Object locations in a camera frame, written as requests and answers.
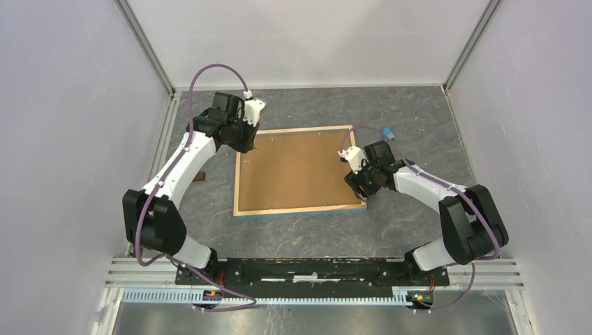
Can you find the small blue eraser block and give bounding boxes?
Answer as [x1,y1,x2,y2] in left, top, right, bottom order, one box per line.
[383,128,395,141]

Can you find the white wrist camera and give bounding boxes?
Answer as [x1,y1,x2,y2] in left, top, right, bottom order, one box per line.
[242,90,266,127]
[338,146,368,174]

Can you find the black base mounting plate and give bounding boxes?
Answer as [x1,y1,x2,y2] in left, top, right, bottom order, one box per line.
[203,258,450,299]

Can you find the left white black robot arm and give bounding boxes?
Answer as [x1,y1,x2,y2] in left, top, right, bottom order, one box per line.
[122,91,266,285]

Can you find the blue picture frame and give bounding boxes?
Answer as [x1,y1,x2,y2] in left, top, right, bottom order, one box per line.
[233,125,367,217]

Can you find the small brown block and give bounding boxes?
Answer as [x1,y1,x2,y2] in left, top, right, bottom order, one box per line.
[193,172,206,181]

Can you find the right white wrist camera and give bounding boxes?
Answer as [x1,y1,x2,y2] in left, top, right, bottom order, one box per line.
[338,146,368,174]

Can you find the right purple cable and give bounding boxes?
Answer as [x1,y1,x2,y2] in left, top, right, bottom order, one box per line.
[339,126,502,315]

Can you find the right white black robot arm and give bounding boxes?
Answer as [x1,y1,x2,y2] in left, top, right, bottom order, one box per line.
[338,140,509,285]

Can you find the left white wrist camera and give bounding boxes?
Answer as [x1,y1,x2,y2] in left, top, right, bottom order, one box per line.
[242,90,266,127]

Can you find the light blue cable comb strip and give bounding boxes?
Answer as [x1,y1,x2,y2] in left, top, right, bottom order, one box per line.
[121,288,412,307]

